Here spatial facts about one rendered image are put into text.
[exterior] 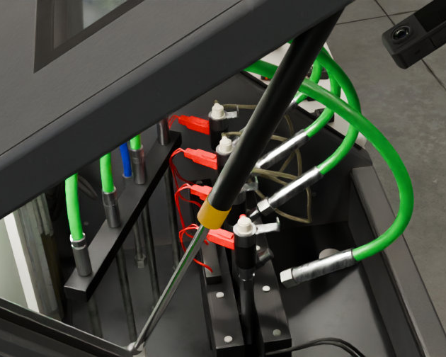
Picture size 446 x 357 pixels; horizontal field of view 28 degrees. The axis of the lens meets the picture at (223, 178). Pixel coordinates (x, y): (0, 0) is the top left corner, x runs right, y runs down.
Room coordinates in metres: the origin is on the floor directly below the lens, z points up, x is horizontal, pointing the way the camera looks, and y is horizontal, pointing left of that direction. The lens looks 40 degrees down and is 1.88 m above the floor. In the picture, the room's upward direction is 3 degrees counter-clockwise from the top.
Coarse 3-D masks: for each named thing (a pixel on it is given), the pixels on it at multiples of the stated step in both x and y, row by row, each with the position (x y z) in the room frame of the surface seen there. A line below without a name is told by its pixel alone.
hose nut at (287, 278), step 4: (288, 268) 0.71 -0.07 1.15; (292, 268) 0.70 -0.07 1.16; (284, 272) 0.70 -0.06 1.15; (288, 272) 0.69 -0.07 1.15; (280, 276) 0.70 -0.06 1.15; (284, 276) 0.69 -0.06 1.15; (288, 276) 0.69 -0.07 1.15; (292, 276) 0.69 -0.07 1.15; (284, 280) 0.69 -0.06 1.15; (288, 280) 0.69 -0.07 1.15; (292, 280) 0.69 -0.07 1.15; (284, 284) 0.69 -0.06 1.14; (288, 284) 0.69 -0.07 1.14; (292, 284) 0.69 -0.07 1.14; (296, 284) 0.68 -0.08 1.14
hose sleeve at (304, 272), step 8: (352, 248) 0.68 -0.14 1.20; (328, 256) 0.69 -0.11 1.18; (336, 256) 0.68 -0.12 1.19; (344, 256) 0.67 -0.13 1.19; (352, 256) 0.67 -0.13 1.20; (304, 264) 0.69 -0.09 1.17; (312, 264) 0.69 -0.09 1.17; (320, 264) 0.68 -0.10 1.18; (328, 264) 0.68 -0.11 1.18; (336, 264) 0.67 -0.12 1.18; (344, 264) 0.67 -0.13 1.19; (352, 264) 0.67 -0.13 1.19; (296, 272) 0.69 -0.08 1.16; (304, 272) 0.68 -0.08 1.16; (312, 272) 0.68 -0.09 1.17; (320, 272) 0.68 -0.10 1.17; (328, 272) 0.68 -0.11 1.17; (296, 280) 0.69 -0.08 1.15; (304, 280) 0.68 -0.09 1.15
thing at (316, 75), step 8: (320, 64) 1.03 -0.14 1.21; (312, 72) 1.04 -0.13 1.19; (320, 72) 1.04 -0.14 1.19; (312, 80) 1.04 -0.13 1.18; (296, 96) 1.04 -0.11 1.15; (304, 96) 1.03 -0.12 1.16; (296, 104) 1.03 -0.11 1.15; (288, 112) 1.03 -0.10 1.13; (168, 120) 1.02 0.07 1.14; (160, 128) 1.01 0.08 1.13; (168, 128) 1.02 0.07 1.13; (160, 136) 1.01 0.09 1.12; (168, 136) 1.01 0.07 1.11; (240, 136) 1.03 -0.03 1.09
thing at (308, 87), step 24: (264, 72) 0.70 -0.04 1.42; (312, 96) 0.68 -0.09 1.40; (336, 96) 0.69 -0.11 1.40; (360, 120) 0.67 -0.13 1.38; (384, 144) 0.67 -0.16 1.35; (72, 192) 0.76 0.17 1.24; (408, 192) 0.66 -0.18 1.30; (72, 216) 0.76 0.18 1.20; (408, 216) 0.66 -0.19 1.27; (72, 240) 0.76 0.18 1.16; (384, 240) 0.66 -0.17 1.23
